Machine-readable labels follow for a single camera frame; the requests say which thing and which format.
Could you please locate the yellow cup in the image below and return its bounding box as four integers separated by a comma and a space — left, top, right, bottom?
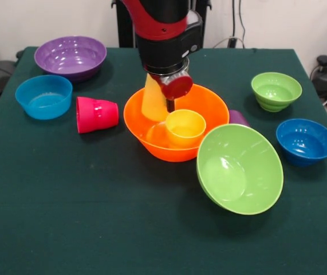
165, 109, 207, 149

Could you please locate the large purple bowl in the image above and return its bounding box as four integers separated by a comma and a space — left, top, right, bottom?
34, 35, 108, 84

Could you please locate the large orange bowl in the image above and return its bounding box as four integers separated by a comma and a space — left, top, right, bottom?
123, 83, 231, 163

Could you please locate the translucent yellow-green cup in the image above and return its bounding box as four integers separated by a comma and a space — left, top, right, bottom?
140, 74, 171, 123

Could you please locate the small green bowl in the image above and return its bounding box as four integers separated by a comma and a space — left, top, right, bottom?
250, 72, 303, 113

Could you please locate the black hanging cable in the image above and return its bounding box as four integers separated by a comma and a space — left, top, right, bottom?
227, 0, 249, 49

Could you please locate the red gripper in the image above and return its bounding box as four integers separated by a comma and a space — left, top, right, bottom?
151, 73, 194, 113

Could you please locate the light blue bowl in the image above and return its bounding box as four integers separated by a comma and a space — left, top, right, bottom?
14, 74, 73, 120

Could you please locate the large green bowl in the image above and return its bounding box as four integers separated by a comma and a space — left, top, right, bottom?
196, 123, 285, 216

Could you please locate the dark blue bowl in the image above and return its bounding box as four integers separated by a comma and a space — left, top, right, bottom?
275, 118, 327, 168

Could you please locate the red cup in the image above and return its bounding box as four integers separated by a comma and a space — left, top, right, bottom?
76, 96, 120, 135

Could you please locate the purple cup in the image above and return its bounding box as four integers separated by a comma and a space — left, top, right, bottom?
228, 109, 251, 128

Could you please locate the dark green table cloth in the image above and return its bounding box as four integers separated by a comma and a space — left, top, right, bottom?
0, 46, 327, 275

